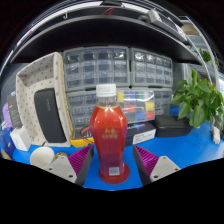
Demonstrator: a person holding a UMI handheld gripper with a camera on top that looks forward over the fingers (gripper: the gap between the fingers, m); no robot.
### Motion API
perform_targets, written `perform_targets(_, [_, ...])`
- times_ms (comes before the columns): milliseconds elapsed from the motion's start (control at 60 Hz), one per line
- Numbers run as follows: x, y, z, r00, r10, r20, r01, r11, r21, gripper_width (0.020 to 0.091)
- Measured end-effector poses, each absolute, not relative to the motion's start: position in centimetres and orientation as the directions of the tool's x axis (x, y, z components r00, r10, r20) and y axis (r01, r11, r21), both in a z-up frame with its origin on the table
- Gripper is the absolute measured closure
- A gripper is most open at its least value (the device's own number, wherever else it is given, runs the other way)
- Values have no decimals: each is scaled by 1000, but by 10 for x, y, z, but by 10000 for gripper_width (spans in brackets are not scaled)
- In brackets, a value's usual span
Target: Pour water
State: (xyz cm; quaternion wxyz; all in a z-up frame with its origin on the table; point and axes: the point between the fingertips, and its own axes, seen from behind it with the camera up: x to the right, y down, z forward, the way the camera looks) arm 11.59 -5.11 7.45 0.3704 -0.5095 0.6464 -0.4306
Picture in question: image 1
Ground blue carton box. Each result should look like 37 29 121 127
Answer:
0 128 16 158

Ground black rectangular case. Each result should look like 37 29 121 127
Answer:
33 88 68 144

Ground black box with white label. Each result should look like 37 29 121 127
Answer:
124 121 157 147

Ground clear compartment box colourful parts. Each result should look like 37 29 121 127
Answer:
116 89 156 124

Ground white metal rack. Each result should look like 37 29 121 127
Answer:
181 14 224 101

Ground dark wall shelf unit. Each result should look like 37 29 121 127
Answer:
6 0 204 66

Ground grey small-parts drawer cabinet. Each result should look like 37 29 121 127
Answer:
129 47 174 88
62 45 130 92
66 89 118 129
153 88 173 116

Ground white plug adapter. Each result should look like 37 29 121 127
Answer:
212 125 222 145

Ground black hard case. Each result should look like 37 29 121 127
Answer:
153 114 193 138

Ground dark grey flat box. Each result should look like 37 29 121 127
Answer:
7 92 24 129

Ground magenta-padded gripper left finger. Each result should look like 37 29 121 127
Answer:
43 144 96 187

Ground white perforated tray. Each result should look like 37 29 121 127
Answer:
15 52 73 148

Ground yellow multimeter with red leads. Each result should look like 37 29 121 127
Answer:
70 126 96 148

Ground green potted plant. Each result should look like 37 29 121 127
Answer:
170 68 224 129

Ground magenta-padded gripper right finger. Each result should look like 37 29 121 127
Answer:
132 145 181 187

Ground red drink bottle white cap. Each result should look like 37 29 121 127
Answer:
88 83 129 179

